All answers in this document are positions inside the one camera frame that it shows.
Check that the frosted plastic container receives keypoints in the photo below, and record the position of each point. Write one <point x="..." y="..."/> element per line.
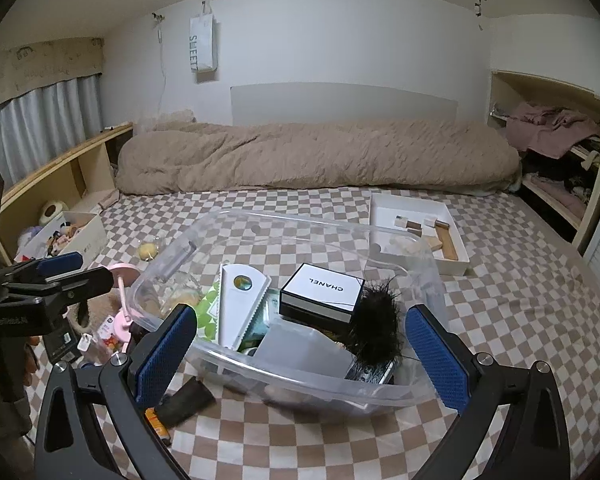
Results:
<point x="302" y="354"/>

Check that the black product box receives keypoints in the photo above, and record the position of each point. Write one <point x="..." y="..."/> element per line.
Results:
<point x="61" y="345"/>

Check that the pink desk lamp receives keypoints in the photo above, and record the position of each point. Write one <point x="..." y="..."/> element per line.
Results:
<point x="115" y="331"/>

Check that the black feather fluff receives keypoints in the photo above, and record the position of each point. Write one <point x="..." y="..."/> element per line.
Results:
<point x="372" y="335"/>

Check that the clear plastic storage bin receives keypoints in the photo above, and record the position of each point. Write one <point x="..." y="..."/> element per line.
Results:
<point x="276" y="245"/>

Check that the white hanging Sweet bag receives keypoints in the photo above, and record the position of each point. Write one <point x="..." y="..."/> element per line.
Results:
<point x="201" y="41"/>

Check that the white tray with blocks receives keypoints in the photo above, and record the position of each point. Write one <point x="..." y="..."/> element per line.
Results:
<point x="430" y="221"/>

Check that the grey curtain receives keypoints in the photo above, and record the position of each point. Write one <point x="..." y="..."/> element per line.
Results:
<point x="45" y="123"/>

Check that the white fan-shaped package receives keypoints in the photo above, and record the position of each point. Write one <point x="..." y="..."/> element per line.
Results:
<point x="242" y="289"/>

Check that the checkered bed sheet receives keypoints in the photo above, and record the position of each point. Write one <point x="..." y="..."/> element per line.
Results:
<point x="525" y="297"/>

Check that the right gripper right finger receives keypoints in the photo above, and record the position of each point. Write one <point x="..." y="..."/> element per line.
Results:
<point x="463" y="384"/>

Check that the black playing card box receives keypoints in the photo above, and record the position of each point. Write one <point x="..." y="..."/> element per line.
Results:
<point x="379" y="374"/>

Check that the green patterned packet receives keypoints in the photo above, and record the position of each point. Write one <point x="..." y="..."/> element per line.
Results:
<point x="208" y="314"/>

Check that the beige curtain valance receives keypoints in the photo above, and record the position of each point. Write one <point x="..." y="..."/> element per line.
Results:
<point x="34" y="66"/>

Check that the black foam cylinder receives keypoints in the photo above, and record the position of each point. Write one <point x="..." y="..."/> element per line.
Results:
<point x="174" y="409"/>

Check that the white Chanel box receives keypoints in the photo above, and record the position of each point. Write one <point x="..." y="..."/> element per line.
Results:
<point x="317" y="291"/>

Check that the beige quilted duvet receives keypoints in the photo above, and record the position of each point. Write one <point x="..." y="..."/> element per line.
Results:
<point x="462" y="157"/>

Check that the orange cream tube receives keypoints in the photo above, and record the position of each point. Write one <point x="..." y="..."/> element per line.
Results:
<point x="160" y="430"/>

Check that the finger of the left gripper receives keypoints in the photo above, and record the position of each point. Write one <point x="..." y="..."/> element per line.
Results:
<point x="62" y="264"/>
<point x="87" y="284"/>

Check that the white box of toys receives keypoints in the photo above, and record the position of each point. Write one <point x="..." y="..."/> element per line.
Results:
<point x="68" y="232"/>

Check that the white headboard panel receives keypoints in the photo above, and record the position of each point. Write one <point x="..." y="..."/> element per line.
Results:
<point x="317" y="102"/>

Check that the wooden bedside shelf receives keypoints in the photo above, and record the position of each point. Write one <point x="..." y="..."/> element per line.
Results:
<point x="81" y="178"/>

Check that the closet shelf with clothes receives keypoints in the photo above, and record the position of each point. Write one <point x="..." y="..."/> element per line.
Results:
<point x="555" y="128"/>

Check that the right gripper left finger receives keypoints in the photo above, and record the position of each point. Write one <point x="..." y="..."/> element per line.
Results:
<point x="139" y="383"/>

